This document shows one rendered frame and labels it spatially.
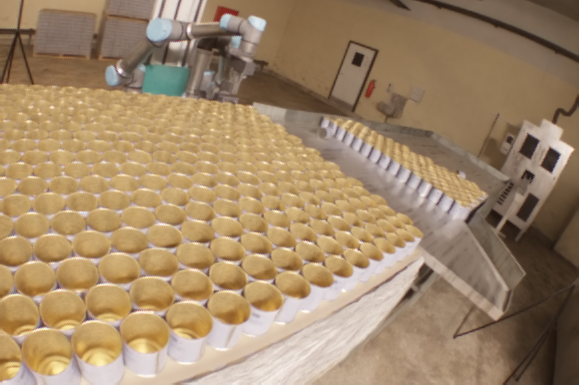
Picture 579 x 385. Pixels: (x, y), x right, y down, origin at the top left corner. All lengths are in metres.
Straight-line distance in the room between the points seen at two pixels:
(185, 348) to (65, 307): 0.19
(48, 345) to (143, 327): 0.15
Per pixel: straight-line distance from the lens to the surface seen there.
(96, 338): 0.48
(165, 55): 2.14
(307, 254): 0.70
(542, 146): 6.02
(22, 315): 0.52
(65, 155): 0.81
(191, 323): 0.52
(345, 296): 0.73
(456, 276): 1.14
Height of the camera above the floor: 1.57
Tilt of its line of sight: 23 degrees down
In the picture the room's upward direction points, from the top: 20 degrees clockwise
